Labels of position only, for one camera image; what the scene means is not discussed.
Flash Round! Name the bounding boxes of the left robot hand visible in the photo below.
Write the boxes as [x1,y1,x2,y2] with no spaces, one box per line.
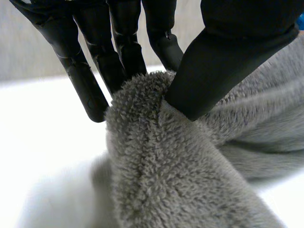
[9,0,304,124]

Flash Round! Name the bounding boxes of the grey towel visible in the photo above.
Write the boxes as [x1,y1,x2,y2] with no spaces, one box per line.
[91,35,304,228]

